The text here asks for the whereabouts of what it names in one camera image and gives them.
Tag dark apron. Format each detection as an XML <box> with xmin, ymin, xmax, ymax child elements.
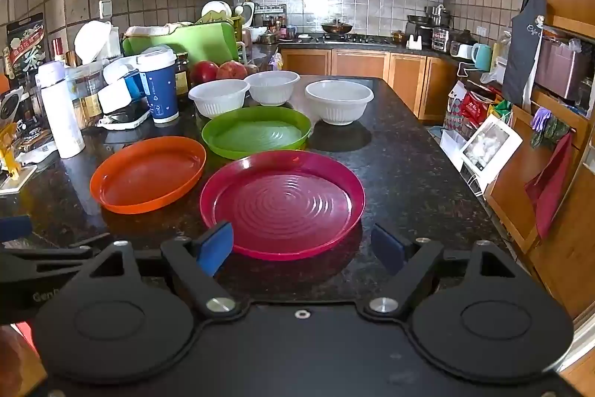
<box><xmin>502</xmin><ymin>0</ymin><xmax>548</xmax><ymax>107</ymax></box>

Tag small silver appliance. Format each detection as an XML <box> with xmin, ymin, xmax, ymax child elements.
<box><xmin>432</xmin><ymin>27</ymin><xmax>451</xmax><ymax>52</ymax></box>

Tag white cloth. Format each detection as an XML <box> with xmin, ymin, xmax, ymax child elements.
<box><xmin>125</xmin><ymin>22</ymin><xmax>191</xmax><ymax>42</ymax></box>

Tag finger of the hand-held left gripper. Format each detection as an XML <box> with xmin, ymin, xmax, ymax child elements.
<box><xmin>0</xmin><ymin>232</ymin><xmax>112</xmax><ymax>282</ymax></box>
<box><xmin>0</xmin><ymin>215</ymin><xmax>32</xmax><ymax>245</ymax></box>

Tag wok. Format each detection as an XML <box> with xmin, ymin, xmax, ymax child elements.
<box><xmin>321</xmin><ymin>19</ymin><xmax>354</xmax><ymax>36</ymax></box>

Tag white ribbed plastic bowl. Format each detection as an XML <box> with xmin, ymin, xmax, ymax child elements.
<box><xmin>244</xmin><ymin>70</ymin><xmax>301</xmax><ymax>107</ymax></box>
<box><xmin>305</xmin><ymin>80</ymin><xmax>375</xmax><ymax>127</ymax></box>
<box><xmin>188</xmin><ymin>79</ymin><xmax>251</xmax><ymax>119</ymax></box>

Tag wooden base cabinets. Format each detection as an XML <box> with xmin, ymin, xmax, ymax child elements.
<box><xmin>279</xmin><ymin>48</ymin><xmax>459</xmax><ymax>121</ymax></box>

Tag yellow figure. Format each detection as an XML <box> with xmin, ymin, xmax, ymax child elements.
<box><xmin>0</xmin><ymin>122</ymin><xmax>25</xmax><ymax>182</ymax></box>

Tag black coffee maker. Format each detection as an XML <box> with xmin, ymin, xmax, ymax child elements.
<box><xmin>406</xmin><ymin>15</ymin><xmax>435</xmax><ymax>50</ymax></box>

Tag yellow oil bottle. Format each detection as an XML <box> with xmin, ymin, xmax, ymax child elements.
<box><xmin>492</xmin><ymin>29</ymin><xmax>512</xmax><ymax>72</ymax></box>

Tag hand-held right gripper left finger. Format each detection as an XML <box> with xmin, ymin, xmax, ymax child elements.
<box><xmin>86</xmin><ymin>220</ymin><xmax>245</xmax><ymax>318</ymax></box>

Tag printed tea package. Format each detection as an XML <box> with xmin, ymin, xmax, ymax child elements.
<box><xmin>6</xmin><ymin>12</ymin><xmax>47</xmax><ymax>78</ymax></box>

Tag clear plastic container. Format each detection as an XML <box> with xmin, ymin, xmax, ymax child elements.
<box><xmin>65</xmin><ymin>61</ymin><xmax>107</xmax><ymax>130</ymax></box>

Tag red printed shopping bag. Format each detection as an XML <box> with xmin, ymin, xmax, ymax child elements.
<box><xmin>444</xmin><ymin>81</ymin><xmax>512</xmax><ymax>132</ymax></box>

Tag teal kettle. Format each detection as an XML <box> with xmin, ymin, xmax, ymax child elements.
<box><xmin>471</xmin><ymin>44</ymin><xmax>493</xmax><ymax>73</ymax></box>

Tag purple glove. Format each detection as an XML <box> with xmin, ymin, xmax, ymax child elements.
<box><xmin>531</xmin><ymin>107</ymin><xmax>552</xmax><ymax>132</ymax></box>

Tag seasoning bottle rack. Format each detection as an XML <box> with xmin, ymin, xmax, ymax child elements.
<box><xmin>255</xmin><ymin>4</ymin><xmax>286</xmax><ymax>30</ymax></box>

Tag blue paper cup white lid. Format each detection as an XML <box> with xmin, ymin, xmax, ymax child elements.
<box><xmin>136</xmin><ymin>50</ymin><xmax>180</xmax><ymax>124</ymax></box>

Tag white plate in rack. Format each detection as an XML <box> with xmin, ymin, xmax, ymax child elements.
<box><xmin>201</xmin><ymin>0</ymin><xmax>232</xmax><ymax>24</ymax></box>

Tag red plastic plate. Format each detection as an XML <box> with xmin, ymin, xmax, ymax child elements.
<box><xmin>200</xmin><ymin>150</ymin><xmax>366</xmax><ymax>261</ymax></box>

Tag dark glass jar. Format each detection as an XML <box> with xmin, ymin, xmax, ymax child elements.
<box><xmin>174</xmin><ymin>52</ymin><xmax>191</xmax><ymax>98</ymax></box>

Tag pink appliance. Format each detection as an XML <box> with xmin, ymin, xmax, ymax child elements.
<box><xmin>534</xmin><ymin>35</ymin><xmax>590</xmax><ymax>101</ymax></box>

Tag red cloth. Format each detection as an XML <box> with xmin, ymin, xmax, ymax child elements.
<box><xmin>525</xmin><ymin>132</ymin><xmax>574</xmax><ymax>240</ymax></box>

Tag green cutting board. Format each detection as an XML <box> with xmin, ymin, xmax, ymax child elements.
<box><xmin>122</xmin><ymin>20</ymin><xmax>241</xmax><ymax>65</ymax></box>

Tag orange plastic plate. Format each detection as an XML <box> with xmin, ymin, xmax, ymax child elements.
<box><xmin>90</xmin><ymin>137</ymin><xmax>207</xmax><ymax>215</ymax></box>

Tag gas stove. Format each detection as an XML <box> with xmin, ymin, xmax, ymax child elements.
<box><xmin>321</xmin><ymin>33</ymin><xmax>396</xmax><ymax>45</ymax></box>

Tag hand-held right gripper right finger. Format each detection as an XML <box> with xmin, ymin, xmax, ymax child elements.
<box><xmin>364</xmin><ymin>222</ymin><xmax>521</xmax><ymax>318</ymax></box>

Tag white picture box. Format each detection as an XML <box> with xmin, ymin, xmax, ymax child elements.
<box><xmin>460</xmin><ymin>114</ymin><xmax>524</xmax><ymax>189</ymax></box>

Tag red apple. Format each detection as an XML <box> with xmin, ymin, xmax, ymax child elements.
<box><xmin>191</xmin><ymin>61</ymin><xmax>219</xmax><ymax>84</ymax></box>
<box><xmin>216</xmin><ymin>60</ymin><xmax>249</xmax><ymax>81</ymax></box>

